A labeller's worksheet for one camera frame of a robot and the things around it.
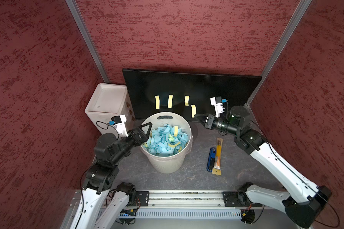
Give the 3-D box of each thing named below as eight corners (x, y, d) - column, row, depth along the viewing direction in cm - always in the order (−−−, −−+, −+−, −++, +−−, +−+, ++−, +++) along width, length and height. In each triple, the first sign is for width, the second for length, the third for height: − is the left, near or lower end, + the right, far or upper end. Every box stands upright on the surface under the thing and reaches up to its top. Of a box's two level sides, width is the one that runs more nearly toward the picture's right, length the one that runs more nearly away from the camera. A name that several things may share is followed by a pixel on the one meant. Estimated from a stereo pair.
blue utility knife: (205, 170, 86) (206, 167, 83) (210, 149, 95) (211, 146, 92) (211, 172, 85) (213, 170, 82) (215, 151, 94) (217, 148, 91)
